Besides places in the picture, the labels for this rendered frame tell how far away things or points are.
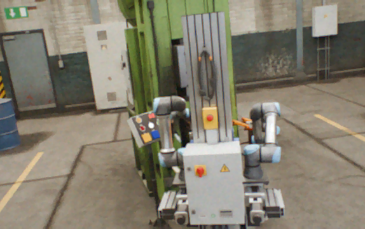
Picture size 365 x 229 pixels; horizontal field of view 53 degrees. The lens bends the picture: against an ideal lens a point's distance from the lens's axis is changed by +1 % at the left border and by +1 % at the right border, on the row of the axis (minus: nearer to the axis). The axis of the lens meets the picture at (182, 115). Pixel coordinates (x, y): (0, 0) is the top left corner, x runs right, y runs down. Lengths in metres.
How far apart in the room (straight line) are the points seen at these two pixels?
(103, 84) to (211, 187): 6.98
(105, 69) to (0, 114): 2.71
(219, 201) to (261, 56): 8.00
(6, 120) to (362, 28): 9.01
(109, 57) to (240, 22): 3.49
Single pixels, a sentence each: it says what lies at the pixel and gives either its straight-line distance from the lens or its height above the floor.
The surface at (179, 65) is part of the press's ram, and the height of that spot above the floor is 1.59.
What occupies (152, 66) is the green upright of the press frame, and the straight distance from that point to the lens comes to 3.62.
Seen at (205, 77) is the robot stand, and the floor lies 1.65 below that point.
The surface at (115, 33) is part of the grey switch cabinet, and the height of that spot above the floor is 1.86.
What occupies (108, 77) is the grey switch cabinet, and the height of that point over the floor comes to 0.85.
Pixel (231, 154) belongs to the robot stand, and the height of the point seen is 1.22.
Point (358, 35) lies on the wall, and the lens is 11.19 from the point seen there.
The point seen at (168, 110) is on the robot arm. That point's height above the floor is 1.37.
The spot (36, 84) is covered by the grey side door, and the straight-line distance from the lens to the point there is 9.95.
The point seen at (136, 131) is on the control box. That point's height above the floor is 1.07.
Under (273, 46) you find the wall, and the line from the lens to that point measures 10.15.
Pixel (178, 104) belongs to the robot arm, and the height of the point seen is 1.41.
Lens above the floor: 2.01
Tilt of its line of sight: 15 degrees down
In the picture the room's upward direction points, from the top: 6 degrees counter-clockwise
